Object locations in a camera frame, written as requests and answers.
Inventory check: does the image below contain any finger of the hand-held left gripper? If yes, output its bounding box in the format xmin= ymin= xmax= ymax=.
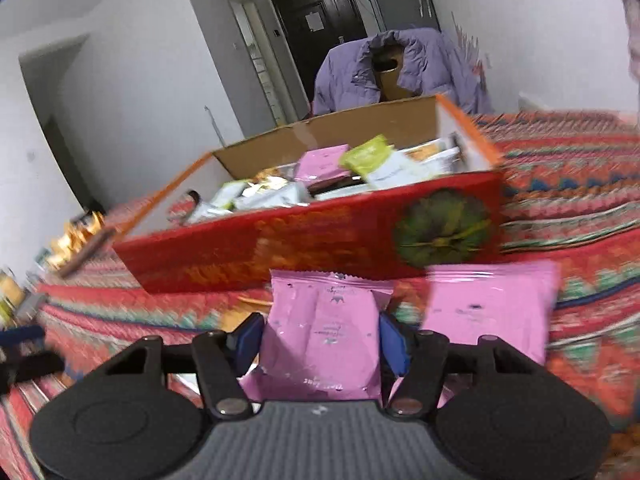
xmin=0 ymin=326 xmax=67 ymax=397

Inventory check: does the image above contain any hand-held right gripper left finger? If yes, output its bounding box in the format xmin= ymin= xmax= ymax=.
xmin=102 ymin=312 xmax=266 ymax=418

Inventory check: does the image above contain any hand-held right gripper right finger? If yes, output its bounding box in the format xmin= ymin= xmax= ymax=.
xmin=377 ymin=312 xmax=531 ymax=417

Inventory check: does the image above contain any pink snack packet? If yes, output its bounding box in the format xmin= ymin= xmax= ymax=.
xmin=424 ymin=259 xmax=562 ymax=367
xmin=238 ymin=268 xmax=397 ymax=405
xmin=294 ymin=143 xmax=352 ymax=182

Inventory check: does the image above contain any red cardboard box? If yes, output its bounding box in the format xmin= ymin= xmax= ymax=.
xmin=112 ymin=93 xmax=507 ymax=296

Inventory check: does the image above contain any heap of yellow snack packets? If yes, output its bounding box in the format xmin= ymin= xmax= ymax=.
xmin=44 ymin=211 xmax=117 ymax=279

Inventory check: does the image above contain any pile of mixed snack packets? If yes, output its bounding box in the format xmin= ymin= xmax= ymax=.
xmin=186 ymin=136 xmax=465 ymax=227

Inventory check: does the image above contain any green snack packet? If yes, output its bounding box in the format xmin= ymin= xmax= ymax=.
xmin=338 ymin=133 xmax=397 ymax=177

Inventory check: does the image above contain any mop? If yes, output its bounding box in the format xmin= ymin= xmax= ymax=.
xmin=203 ymin=105 xmax=227 ymax=150

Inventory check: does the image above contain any patterned woven blanket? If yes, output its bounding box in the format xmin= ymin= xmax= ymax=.
xmin=0 ymin=109 xmax=640 ymax=480

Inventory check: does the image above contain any brown wooden chair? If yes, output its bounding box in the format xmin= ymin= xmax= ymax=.
xmin=371 ymin=45 xmax=420 ymax=104

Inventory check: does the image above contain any purple puffer jacket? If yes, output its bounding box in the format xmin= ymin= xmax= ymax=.
xmin=312 ymin=28 xmax=495 ymax=117

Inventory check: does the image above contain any dark door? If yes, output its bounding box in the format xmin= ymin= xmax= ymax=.
xmin=270 ymin=0 xmax=369 ymax=112

